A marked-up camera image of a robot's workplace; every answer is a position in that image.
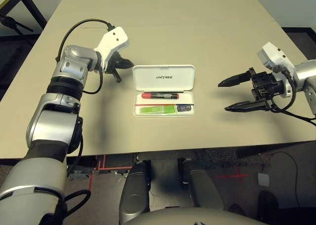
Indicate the small dark patterned eraser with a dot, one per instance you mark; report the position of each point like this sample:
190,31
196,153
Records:
184,108

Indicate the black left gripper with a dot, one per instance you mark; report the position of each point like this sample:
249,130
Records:
114,62

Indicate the green highlighter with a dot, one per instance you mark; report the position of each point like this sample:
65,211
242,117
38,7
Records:
158,109

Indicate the black rounded object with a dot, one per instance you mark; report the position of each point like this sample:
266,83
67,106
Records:
268,200

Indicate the white plastic pencil case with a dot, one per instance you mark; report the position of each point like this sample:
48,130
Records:
164,78

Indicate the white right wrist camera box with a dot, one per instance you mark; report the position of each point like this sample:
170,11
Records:
272,54

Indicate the grey robot right leg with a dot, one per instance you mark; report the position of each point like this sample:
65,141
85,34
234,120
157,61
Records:
205,189

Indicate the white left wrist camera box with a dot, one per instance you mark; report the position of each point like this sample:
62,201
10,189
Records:
114,38

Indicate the grey square plate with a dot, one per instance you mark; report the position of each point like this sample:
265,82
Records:
263,179

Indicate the grey robot left leg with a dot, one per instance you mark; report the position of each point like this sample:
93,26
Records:
135,190

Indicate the black tripod stand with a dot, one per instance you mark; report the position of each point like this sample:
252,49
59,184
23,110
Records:
11,22

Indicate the wood-topped dark-framed side table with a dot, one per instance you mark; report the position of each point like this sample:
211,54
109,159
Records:
32,8

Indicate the grey robot leg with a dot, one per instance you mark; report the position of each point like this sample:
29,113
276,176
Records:
205,189
135,190

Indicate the red and black marker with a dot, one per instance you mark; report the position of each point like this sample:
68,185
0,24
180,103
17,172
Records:
160,95

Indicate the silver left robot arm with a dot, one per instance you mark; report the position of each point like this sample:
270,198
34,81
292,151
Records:
71,64

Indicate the grey robot torso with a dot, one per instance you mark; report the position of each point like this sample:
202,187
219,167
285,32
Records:
192,217

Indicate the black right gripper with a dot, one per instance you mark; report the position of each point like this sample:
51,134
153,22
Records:
267,86

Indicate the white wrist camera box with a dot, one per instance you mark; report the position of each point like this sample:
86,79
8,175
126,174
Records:
272,54
114,38

